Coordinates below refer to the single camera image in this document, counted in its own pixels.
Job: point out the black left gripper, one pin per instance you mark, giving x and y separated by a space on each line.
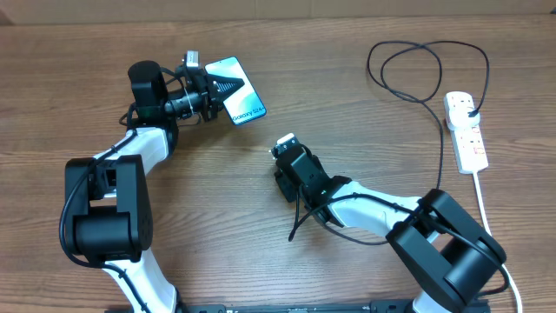
208 83

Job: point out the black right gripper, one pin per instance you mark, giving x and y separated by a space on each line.
288 187

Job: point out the Galaxy smartphone with blue screen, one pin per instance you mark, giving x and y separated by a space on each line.
245 105

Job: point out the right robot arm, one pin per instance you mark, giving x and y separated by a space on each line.
452 258

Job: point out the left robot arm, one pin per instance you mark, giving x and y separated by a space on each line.
106 221

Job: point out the white charger plug adapter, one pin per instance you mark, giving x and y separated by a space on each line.
462 118

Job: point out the white power strip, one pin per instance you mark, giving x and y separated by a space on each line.
468 144

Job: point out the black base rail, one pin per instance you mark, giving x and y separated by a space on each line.
379 306

